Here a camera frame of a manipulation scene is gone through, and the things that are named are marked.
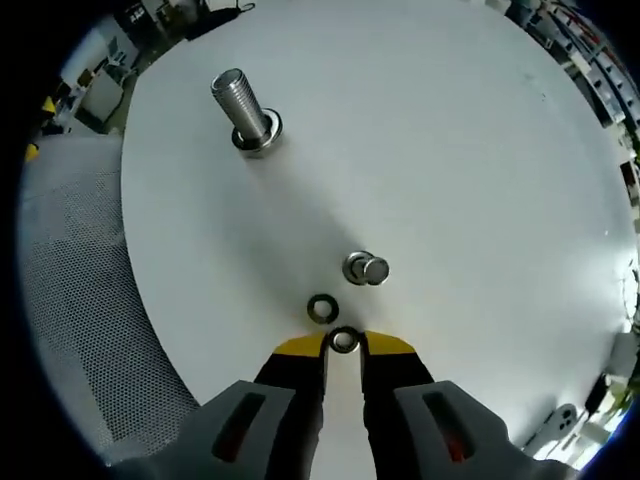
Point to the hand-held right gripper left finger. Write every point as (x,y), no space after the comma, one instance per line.
(285,390)

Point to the grey mesh office chair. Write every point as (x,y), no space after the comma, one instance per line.
(75,300)

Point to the grey handheld controller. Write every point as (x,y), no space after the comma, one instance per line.
(557,422)

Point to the thin threaded steel stud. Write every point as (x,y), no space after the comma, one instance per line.
(376,271)

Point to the black power adapter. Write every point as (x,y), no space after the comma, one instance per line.
(596,395)

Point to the large threaded steel stud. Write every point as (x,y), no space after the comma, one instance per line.
(240,107)

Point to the shelf with white bins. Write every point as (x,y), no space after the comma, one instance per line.
(600,65)

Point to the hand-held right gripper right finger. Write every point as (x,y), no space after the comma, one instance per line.
(395,380)

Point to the black bag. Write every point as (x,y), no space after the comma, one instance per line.
(220,20)

